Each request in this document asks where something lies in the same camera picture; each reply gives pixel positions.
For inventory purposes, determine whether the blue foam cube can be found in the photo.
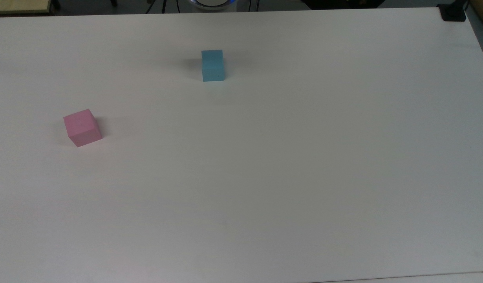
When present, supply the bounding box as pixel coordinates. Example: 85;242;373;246
201;50;225;82

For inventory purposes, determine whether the pink foam cube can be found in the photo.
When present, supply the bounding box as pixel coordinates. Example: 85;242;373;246
63;109;103;148

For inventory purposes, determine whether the beige wooden board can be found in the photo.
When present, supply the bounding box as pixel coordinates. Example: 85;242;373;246
0;0;53;15

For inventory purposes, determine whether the black table clamp mount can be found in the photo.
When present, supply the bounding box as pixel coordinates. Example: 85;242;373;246
438;3;467;22

